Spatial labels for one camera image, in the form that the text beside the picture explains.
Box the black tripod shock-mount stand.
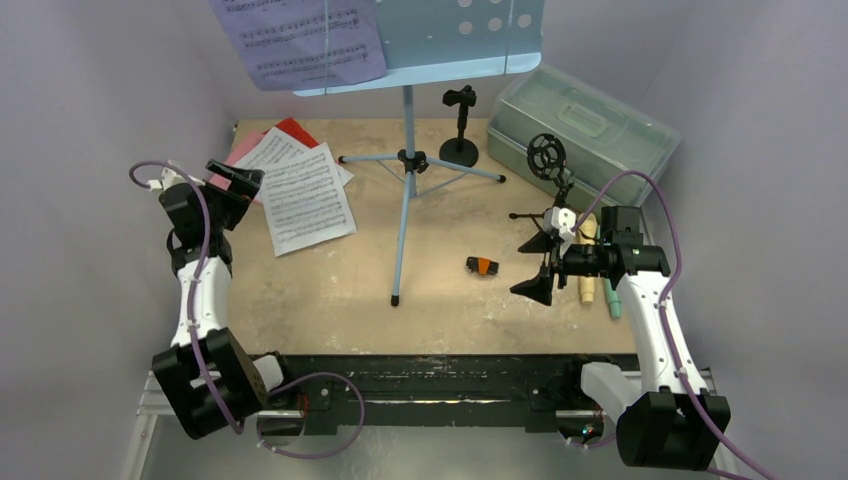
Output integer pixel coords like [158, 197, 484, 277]
[526, 133, 575, 208]

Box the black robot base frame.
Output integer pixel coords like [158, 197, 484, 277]
[269, 354, 639, 435]

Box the cream yellow microphone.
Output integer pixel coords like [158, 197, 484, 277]
[577, 213, 598, 305]

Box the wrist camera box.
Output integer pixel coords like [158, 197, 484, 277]
[542, 206, 578, 258]
[146, 167, 187, 192]

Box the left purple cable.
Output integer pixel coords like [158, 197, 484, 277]
[128, 160, 246, 437]

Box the mint green microphone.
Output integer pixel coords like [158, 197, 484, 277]
[594, 223, 624, 321]

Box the black round-base mic stand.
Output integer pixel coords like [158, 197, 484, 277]
[439, 85, 479, 167]

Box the lavender sheet music page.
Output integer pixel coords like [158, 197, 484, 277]
[210, 0, 388, 91]

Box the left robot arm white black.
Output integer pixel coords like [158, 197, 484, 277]
[146, 160, 298, 439]

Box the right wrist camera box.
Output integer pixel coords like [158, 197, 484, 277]
[542, 206, 578, 258]

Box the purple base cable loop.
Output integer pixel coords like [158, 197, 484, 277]
[255, 372, 366, 462]

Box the white sheet music page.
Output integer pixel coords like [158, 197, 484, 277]
[260, 143, 357, 257]
[232, 128, 353, 197]

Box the blue music stand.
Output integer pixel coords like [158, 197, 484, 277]
[291, 0, 546, 308]

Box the red sheet music page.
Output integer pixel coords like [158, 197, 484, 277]
[274, 117, 319, 148]

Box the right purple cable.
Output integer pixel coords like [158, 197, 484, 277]
[576, 170, 776, 480]

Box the pink sheet music page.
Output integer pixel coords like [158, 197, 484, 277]
[207, 131, 265, 190]

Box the green translucent storage case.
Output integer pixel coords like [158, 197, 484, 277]
[487, 65, 682, 211]

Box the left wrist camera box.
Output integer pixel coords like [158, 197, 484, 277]
[146, 167, 187, 192]

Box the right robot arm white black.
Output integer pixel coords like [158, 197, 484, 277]
[510, 206, 731, 471]

